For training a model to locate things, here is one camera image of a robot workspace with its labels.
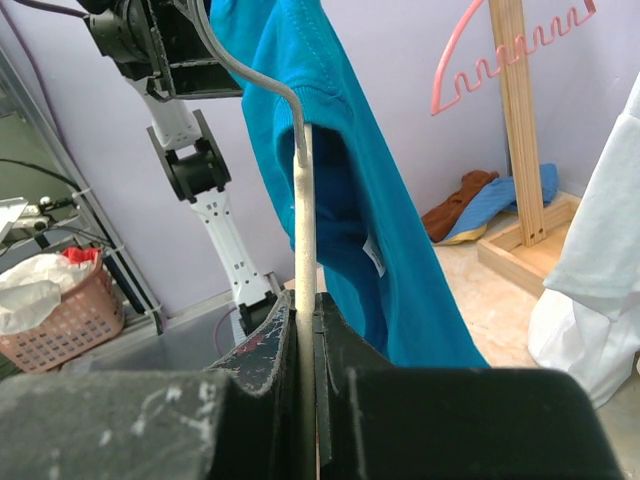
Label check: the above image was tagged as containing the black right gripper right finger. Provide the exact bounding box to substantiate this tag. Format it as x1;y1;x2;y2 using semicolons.
314;293;623;479

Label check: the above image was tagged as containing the pink hanger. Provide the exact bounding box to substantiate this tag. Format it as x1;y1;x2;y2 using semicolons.
431;0;596;116

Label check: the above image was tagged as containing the cream hanger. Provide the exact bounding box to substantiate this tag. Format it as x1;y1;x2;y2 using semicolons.
187;1;317;479

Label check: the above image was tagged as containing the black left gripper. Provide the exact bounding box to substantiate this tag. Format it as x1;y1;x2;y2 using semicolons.
146;1;243;100

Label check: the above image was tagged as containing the wooden clothes rack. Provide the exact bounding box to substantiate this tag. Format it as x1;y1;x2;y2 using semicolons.
476;0;586;300

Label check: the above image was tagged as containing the white cloth in pink basket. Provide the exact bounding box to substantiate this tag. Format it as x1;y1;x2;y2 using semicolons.
1;247;102;335

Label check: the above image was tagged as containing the brown cloth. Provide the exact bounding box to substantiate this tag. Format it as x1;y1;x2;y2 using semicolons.
421;170;499;245

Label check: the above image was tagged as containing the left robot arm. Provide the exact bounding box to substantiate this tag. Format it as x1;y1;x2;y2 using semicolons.
81;0;277;334

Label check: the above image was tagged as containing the blue t-shirt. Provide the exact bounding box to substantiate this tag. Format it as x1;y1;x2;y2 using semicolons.
210;1;486;368

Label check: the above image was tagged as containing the light blue striped cloth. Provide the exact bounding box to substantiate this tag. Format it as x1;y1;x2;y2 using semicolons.
437;163;559;246

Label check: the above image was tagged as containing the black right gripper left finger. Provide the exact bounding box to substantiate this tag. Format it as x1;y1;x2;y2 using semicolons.
1;291;300;479

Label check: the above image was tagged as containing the pink laundry basket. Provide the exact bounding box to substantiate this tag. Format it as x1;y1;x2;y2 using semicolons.
1;254;124;373

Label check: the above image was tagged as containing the white t-shirt on green hanger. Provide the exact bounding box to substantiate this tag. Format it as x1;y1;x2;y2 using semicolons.
528;86;639;407

